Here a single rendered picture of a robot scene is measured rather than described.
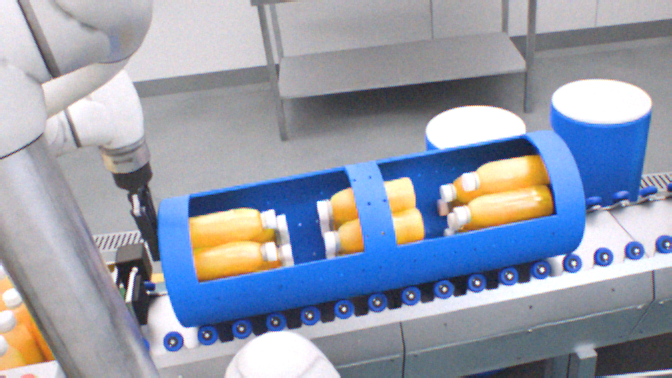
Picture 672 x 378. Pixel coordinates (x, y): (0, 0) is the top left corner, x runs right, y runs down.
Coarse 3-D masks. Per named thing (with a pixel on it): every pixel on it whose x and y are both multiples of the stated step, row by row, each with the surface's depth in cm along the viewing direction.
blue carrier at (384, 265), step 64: (256, 192) 155; (320, 192) 160; (384, 192) 138; (576, 192) 139; (192, 256) 134; (320, 256) 162; (384, 256) 137; (448, 256) 140; (512, 256) 143; (192, 320) 140
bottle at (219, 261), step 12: (204, 252) 140; (216, 252) 140; (228, 252) 140; (240, 252) 140; (252, 252) 140; (264, 252) 141; (204, 264) 139; (216, 264) 139; (228, 264) 140; (240, 264) 140; (252, 264) 141; (204, 276) 140; (216, 276) 141; (228, 276) 142
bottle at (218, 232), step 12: (204, 216) 143; (216, 216) 143; (228, 216) 143; (240, 216) 143; (252, 216) 143; (264, 216) 144; (192, 228) 142; (204, 228) 142; (216, 228) 142; (228, 228) 142; (240, 228) 142; (252, 228) 143; (192, 240) 142; (204, 240) 142; (216, 240) 142; (228, 240) 143; (240, 240) 144
